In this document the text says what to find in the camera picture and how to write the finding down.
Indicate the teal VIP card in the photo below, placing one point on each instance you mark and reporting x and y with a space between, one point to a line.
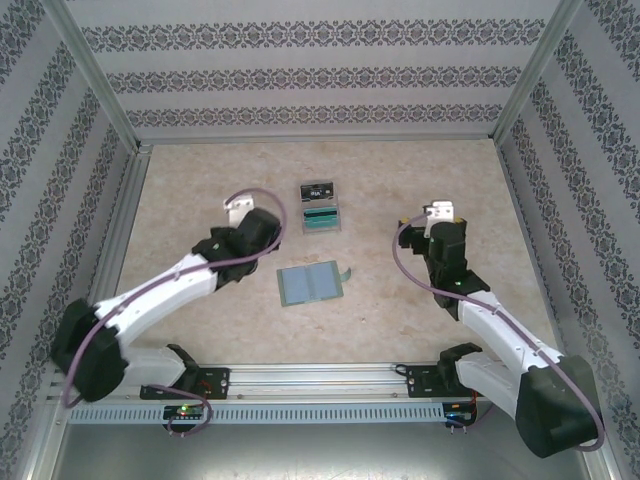
322 220

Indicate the black VIP card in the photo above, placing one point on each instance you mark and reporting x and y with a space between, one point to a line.
317 192

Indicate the clear plastic case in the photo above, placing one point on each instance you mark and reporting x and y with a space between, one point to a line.
310 282

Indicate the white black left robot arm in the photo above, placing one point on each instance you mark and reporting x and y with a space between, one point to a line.
160 287

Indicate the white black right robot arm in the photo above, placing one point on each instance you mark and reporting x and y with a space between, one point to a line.
500 327

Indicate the clear acrylic card stand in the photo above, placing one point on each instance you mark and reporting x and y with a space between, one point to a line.
320 205

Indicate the small circuit board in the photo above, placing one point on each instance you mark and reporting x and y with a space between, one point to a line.
185 411
457 415

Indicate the brushed metal panel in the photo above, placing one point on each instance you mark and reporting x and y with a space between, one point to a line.
320 455

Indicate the aluminium side rail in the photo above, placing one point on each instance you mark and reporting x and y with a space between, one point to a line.
120 225
529 225

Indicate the aluminium frame crossbar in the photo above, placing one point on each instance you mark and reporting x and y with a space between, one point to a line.
320 139

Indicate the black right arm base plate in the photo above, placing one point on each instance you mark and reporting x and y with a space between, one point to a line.
420 382

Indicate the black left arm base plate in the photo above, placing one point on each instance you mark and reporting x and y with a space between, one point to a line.
215 382

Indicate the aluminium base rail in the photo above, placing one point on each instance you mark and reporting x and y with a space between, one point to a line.
320 382

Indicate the aluminium frame post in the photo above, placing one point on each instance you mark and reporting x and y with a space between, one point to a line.
534 75
97 75

